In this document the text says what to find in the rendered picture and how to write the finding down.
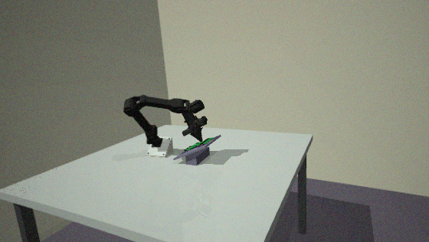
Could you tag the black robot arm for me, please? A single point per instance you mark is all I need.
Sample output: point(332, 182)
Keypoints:
point(174, 105)

